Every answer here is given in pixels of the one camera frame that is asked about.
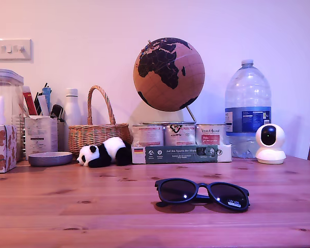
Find black sunglasses with sticker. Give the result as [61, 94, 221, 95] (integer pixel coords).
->
[154, 178, 251, 213]

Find silver tin can framed label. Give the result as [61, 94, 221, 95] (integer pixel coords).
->
[132, 124, 165, 147]

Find silver tin can black logo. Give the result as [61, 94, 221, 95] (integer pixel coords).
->
[164, 123, 196, 146]

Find green and white can tray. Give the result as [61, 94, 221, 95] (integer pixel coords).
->
[131, 143, 233, 164]

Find cork globe on metal stand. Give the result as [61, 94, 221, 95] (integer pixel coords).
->
[133, 37, 206, 125]

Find panda plush toy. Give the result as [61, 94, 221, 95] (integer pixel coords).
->
[76, 136, 133, 168]

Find silver tin can red label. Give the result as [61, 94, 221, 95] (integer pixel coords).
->
[195, 123, 227, 146]

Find white metal bottle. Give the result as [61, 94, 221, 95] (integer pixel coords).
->
[63, 88, 82, 153]

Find black clip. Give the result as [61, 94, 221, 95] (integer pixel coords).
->
[50, 104, 66, 122]

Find large clear water bottle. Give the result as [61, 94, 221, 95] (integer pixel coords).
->
[224, 58, 272, 159]

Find grey shallow bowl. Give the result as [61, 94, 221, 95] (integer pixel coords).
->
[27, 151, 74, 167]

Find white flat stick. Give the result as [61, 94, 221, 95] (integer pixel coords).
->
[37, 95, 50, 116]

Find white carton pen holder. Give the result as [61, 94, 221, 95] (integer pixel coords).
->
[24, 115, 59, 160]

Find black pen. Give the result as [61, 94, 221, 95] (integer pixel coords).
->
[34, 82, 49, 115]

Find red and white packet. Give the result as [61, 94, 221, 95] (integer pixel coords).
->
[22, 86, 38, 116]

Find gingerbread print tissue box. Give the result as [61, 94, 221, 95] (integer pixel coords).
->
[0, 124, 18, 174]

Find clear plastic lidded container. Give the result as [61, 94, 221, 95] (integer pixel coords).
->
[0, 68, 25, 162]

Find wicker basket with handle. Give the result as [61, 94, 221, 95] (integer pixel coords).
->
[68, 85, 132, 156]

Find small white round camera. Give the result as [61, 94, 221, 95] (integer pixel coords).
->
[255, 123, 287, 164]

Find metal wire rack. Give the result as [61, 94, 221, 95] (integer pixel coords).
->
[16, 113, 26, 161]

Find white wall light switch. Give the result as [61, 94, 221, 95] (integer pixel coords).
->
[0, 39, 33, 62]

